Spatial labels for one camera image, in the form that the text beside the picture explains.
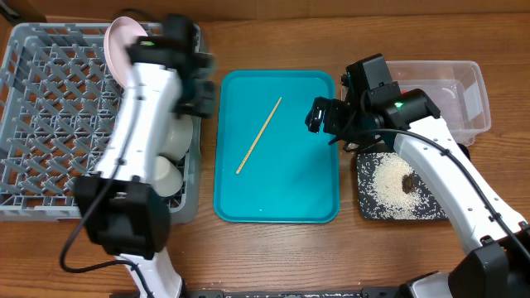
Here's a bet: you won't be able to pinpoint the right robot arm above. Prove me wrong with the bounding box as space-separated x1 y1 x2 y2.
305 54 529 298

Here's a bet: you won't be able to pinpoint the grey plastic dish rack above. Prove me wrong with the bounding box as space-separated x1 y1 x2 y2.
0 22 210 224

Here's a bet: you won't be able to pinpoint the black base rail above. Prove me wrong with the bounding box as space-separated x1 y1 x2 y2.
183 287 400 298

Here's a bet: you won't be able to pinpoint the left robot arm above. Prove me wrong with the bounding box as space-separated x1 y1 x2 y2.
73 14 214 297

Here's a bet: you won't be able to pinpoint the wooden chopstick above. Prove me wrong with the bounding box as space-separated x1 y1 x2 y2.
235 97 282 175

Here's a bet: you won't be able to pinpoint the white rice grains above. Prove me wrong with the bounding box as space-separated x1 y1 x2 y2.
358 151 446 220

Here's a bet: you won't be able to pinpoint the grey-green bowl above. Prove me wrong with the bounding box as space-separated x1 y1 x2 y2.
159 115 193 161

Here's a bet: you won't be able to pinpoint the brown mushroom piece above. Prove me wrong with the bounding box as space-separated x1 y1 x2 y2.
402 174 417 194

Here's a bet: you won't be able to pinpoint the clear plastic waste bin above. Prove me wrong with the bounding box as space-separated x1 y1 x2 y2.
340 60 492 147

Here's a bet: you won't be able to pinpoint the black waste tray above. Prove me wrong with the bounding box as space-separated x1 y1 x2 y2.
354 142 472 221

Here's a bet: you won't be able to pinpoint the teal serving tray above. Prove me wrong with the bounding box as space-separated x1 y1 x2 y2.
213 70 340 224

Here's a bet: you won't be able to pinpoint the pale green cup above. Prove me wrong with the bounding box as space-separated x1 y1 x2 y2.
152 156 183 197

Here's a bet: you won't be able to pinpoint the large pink plate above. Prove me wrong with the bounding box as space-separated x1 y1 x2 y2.
104 17 147 89

